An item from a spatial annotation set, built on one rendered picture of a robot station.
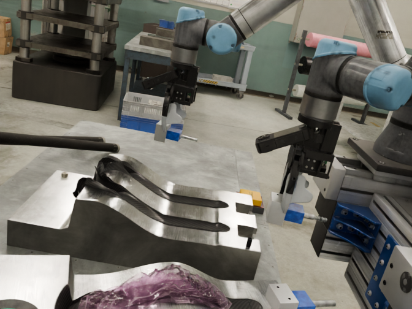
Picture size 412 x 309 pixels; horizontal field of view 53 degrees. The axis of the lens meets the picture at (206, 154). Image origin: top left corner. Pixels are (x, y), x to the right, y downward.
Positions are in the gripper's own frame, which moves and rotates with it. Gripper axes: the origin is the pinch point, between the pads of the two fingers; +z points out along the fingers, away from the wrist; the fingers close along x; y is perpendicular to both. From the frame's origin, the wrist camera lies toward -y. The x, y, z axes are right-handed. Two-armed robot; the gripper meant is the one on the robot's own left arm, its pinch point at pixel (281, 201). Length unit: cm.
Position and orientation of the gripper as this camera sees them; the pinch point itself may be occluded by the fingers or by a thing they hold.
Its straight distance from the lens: 92.6
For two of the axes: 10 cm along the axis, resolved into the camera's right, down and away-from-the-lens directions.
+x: 1.2, -3.2, 9.4
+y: 9.7, 2.2, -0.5
